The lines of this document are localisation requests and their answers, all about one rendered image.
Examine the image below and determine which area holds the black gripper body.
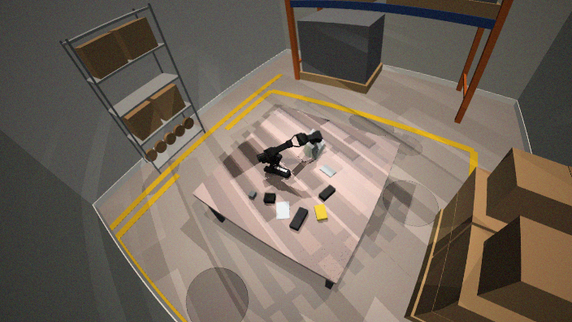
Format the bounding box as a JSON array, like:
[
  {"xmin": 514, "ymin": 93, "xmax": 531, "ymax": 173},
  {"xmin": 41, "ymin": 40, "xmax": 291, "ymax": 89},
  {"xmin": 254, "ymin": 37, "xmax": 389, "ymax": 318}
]
[{"xmin": 263, "ymin": 154, "xmax": 283, "ymax": 173}]

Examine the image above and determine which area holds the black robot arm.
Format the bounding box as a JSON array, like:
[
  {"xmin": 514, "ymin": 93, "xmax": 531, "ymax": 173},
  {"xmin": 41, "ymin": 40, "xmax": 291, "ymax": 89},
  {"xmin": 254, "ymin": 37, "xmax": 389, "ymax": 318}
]
[{"xmin": 257, "ymin": 130, "xmax": 323, "ymax": 163}]

